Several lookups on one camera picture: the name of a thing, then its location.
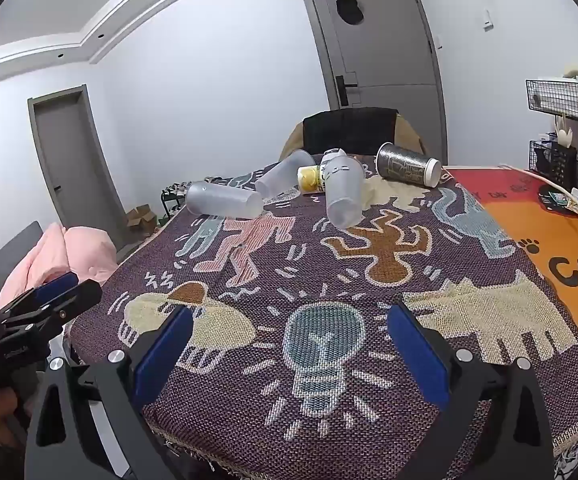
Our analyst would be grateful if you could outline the frosted cup with cat face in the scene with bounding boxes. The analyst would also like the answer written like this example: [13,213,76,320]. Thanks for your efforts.
[320,148,365,230]

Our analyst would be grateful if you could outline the printed woven blanket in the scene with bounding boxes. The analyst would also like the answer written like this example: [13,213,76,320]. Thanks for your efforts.
[66,152,578,480]

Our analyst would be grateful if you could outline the plain grey door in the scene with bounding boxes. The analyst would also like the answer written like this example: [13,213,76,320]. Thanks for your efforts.
[27,84,120,252]

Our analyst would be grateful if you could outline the cardboard box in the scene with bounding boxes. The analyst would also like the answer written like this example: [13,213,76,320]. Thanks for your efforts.
[126,203,158,231]

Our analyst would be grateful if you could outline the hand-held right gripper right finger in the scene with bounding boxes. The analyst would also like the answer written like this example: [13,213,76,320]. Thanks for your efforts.
[388,302,555,480]

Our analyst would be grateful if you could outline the orange printed table mat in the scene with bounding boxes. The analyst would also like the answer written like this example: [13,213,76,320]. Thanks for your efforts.
[443,165,578,341]

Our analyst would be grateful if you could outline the grey sofa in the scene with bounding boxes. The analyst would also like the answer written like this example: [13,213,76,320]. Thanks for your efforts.
[0,220,40,291]

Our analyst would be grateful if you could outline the black hanging door ornament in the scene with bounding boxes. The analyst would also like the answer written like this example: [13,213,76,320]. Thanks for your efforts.
[335,0,365,26]

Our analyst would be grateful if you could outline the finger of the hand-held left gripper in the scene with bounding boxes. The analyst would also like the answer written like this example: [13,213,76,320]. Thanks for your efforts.
[0,272,80,322]
[0,280,102,335]

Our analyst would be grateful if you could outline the black shoe rack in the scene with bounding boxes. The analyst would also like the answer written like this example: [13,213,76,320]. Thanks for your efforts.
[161,182,191,222]

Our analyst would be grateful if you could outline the wall-mounted black wire basket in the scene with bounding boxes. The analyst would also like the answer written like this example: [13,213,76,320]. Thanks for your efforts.
[525,77,578,125]

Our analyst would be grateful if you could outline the dark cup with white lid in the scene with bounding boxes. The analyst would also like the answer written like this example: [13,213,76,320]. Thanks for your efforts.
[375,142,442,189]

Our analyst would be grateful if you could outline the pink blanket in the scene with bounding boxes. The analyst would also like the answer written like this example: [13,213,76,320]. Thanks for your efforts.
[0,222,120,313]

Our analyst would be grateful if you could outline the frosted clear plastic cup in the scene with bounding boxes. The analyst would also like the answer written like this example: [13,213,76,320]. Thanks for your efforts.
[254,149,316,199]
[186,181,265,220]

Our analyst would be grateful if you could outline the black wire desk organizer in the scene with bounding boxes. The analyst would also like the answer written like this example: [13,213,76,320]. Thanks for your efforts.
[528,139,578,187]

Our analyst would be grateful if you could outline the yellow paper cup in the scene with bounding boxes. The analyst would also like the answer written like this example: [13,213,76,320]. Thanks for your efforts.
[296,164,328,195]

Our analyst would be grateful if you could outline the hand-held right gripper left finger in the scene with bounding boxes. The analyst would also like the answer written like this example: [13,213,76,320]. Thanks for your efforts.
[24,304,195,480]

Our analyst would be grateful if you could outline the chair with black cloth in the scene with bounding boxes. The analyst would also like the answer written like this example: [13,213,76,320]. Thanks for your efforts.
[279,107,427,162]

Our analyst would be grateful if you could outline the grey door with lock handle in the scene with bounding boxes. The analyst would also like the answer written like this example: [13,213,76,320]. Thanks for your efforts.
[296,0,449,167]

